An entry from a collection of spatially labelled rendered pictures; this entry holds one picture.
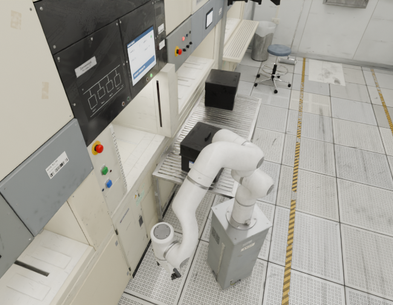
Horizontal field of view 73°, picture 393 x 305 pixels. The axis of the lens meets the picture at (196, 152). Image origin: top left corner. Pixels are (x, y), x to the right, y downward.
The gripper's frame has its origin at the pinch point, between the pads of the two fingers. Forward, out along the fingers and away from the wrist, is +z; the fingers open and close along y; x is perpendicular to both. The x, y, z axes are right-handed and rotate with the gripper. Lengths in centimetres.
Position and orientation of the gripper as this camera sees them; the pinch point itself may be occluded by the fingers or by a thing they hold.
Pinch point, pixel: (167, 269)
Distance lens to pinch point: 125.8
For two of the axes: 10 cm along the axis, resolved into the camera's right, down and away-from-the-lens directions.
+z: -0.2, 7.2, 6.9
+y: -7.3, -4.8, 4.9
